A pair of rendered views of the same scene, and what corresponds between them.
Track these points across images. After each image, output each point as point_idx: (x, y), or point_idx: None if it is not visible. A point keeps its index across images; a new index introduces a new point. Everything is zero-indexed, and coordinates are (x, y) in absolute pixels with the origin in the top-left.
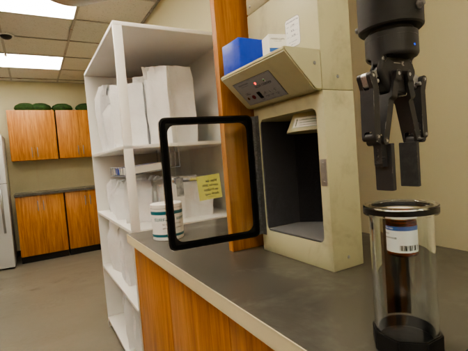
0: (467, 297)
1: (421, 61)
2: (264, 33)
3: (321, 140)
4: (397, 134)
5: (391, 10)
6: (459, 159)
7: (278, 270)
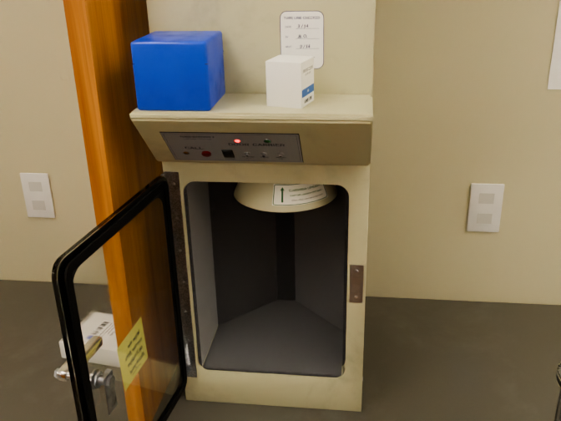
0: (514, 392)
1: None
2: (209, 11)
3: (356, 237)
4: None
5: None
6: (408, 189)
7: None
